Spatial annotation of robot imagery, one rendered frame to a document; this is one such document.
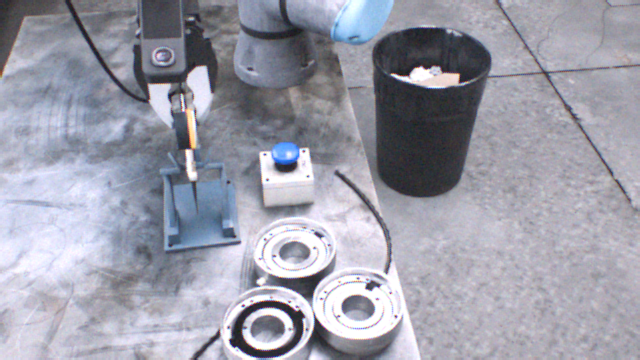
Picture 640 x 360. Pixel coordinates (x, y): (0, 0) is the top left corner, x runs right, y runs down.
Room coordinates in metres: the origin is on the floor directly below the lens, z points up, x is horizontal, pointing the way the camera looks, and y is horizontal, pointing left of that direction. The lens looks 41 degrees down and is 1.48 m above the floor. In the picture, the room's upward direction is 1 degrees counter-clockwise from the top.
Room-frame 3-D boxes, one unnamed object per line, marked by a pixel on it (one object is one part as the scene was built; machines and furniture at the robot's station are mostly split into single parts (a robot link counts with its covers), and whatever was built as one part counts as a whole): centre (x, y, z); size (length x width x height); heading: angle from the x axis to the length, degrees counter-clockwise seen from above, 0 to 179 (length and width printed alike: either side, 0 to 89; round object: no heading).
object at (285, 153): (0.77, 0.05, 0.85); 0.04 x 0.04 x 0.05
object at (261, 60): (1.10, 0.08, 0.85); 0.15 x 0.15 x 0.10
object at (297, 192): (0.77, 0.05, 0.82); 0.08 x 0.07 x 0.05; 7
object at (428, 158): (1.75, -0.32, 0.21); 0.34 x 0.34 x 0.43
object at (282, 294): (0.50, 0.06, 0.82); 0.10 x 0.10 x 0.04
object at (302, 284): (0.61, 0.03, 0.82); 0.10 x 0.10 x 0.04
